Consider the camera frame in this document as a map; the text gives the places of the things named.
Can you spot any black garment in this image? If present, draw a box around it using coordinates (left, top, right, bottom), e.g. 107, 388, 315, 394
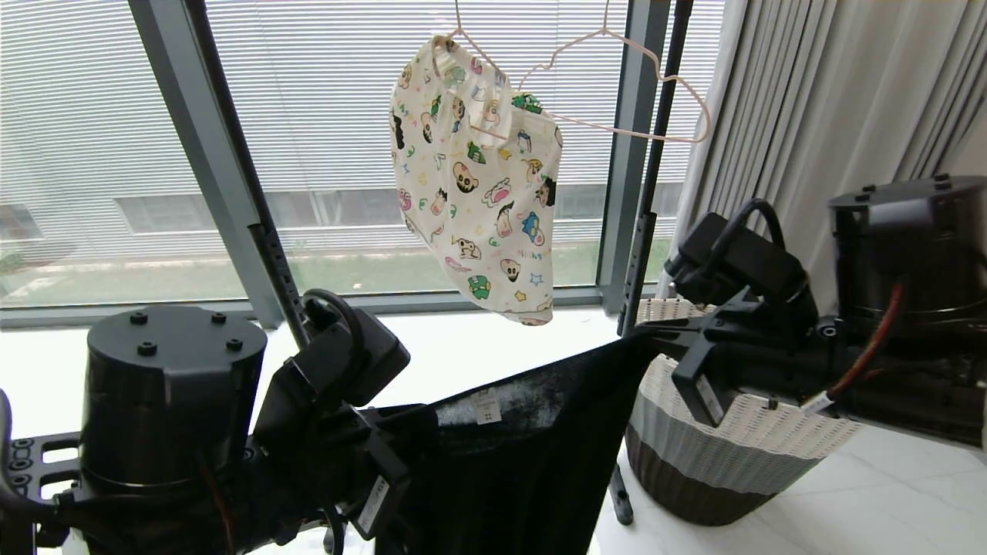
374, 330, 665, 555

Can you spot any window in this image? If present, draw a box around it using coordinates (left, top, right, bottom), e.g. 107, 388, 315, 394
0, 0, 727, 331

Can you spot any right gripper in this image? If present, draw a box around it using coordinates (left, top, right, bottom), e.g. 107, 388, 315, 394
634, 304, 843, 429

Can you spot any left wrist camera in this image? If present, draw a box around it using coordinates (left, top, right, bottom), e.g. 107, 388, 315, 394
253, 308, 412, 449

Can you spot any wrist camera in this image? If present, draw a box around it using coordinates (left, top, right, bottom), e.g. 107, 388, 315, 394
253, 308, 412, 449
663, 212, 820, 326

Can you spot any pink clothes hanger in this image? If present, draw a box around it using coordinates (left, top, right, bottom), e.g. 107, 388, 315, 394
517, 0, 712, 146
430, 0, 511, 149

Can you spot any black cable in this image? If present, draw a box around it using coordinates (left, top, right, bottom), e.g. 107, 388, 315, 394
303, 288, 369, 363
721, 198, 787, 255

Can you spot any cream printed garment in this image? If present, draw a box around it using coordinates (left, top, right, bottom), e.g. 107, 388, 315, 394
389, 35, 564, 327

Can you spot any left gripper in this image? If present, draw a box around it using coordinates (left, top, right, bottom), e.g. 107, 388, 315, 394
266, 405, 411, 545

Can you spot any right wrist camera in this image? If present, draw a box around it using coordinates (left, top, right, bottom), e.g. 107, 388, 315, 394
663, 212, 820, 326

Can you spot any black clothes rack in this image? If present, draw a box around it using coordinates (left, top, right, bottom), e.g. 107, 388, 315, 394
184, 0, 695, 527

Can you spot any beige curtain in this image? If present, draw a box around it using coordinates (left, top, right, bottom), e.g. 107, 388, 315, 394
655, 0, 987, 318

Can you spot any white laundry basket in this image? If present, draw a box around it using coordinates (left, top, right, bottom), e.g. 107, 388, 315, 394
624, 296, 866, 528

